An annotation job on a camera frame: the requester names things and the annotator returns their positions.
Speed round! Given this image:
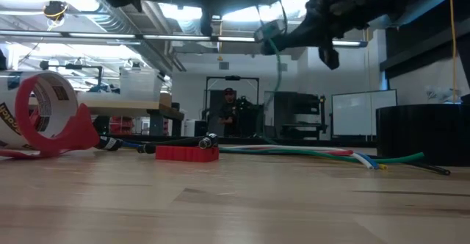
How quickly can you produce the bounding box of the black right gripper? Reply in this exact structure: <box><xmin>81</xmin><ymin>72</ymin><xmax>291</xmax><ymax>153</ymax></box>
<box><xmin>261</xmin><ymin>0</ymin><xmax>372</xmax><ymax>71</ymax></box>

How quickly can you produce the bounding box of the black background robot rig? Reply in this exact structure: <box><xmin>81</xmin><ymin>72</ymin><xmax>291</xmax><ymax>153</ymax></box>
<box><xmin>203</xmin><ymin>75</ymin><xmax>261</xmax><ymax>139</ymax></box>

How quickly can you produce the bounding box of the black cabinet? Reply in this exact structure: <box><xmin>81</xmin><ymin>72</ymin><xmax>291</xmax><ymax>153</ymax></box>
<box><xmin>273</xmin><ymin>91</ymin><xmax>328</xmax><ymax>139</ymax></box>

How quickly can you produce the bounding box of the whiteboard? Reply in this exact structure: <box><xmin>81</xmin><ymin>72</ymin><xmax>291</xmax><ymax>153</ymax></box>
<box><xmin>331</xmin><ymin>88</ymin><xmax>399</xmax><ymax>137</ymax></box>

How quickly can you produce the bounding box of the clear plastic storage bin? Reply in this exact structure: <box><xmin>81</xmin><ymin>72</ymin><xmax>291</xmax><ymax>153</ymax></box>
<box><xmin>119</xmin><ymin>66</ymin><xmax>165</xmax><ymax>102</ymax></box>

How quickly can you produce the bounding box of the person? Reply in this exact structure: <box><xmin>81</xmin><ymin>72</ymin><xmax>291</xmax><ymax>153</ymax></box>
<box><xmin>218</xmin><ymin>87</ymin><xmax>244</xmax><ymax>138</ymax></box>

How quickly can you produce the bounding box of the long ceiling light bar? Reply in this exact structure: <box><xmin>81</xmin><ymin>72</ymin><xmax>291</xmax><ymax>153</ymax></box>
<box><xmin>0</xmin><ymin>29</ymin><xmax>369</xmax><ymax>49</ymax></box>

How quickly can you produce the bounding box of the wooden workbench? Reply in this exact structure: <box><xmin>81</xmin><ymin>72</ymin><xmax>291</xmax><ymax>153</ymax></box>
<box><xmin>75</xmin><ymin>91</ymin><xmax>185</xmax><ymax>137</ymax></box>

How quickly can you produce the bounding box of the red ribbed block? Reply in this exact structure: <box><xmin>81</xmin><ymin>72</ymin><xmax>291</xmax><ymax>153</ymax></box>
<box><xmin>155</xmin><ymin>145</ymin><xmax>220</xmax><ymax>163</ymax></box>

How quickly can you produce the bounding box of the red dispenser with white tape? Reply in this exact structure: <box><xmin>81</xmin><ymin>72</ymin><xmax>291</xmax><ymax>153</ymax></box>
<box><xmin>0</xmin><ymin>70</ymin><xmax>101</xmax><ymax>159</ymax></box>

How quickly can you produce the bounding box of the silver ventilation duct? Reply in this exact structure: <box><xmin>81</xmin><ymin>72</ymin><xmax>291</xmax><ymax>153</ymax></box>
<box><xmin>47</xmin><ymin>0</ymin><xmax>177</xmax><ymax>76</ymax></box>

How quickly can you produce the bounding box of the black aluminium table frame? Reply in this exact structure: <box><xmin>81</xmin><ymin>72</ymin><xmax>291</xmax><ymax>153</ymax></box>
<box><xmin>84</xmin><ymin>134</ymin><xmax>379</xmax><ymax>148</ymax></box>

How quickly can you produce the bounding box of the bundle of coloured cables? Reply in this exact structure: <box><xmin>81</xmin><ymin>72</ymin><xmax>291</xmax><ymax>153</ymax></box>
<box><xmin>220</xmin><ymin>144</ymin><xmax>375</xmax><ymax>171</ymax></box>

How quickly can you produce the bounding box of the red cable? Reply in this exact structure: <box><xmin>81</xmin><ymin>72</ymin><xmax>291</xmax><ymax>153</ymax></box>
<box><xmin>253</xmin><ymin>147</ymin><xmax>354</xmax><ymax>157</ymax></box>

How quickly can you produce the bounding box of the blue cable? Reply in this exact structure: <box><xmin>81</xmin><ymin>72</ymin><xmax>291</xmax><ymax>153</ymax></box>
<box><xmin>122</xmin><ymin>140</ymin><xmax>380</xmax><ymax>171</ymax></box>

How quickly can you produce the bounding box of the grey duct tape roll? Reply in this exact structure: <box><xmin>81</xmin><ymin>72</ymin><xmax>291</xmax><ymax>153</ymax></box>
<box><xmin>375</xmin><ymin>103</ymin><xmax>470</xmax><ymax>167</ymax></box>

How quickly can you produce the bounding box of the yellow hanging cord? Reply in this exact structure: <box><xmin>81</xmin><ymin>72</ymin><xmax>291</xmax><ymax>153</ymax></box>
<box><xmin>447</xmin><ymin>0</ymin><xmax>459</xmax><ymax>104</ymax></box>

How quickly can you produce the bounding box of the black ceiling cord reel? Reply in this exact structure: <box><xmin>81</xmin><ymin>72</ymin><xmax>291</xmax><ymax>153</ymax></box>
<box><xmin>42</xmin><ymin>0</ymin><xmax>69</xmax><ymax>29</ymax></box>

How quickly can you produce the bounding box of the black labelled cable connector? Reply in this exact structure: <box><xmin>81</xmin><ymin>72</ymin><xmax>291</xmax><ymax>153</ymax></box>
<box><xmin>94</xmin><ymin>136</ymin><xmax>124</xmax><ymax>151</ymax></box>

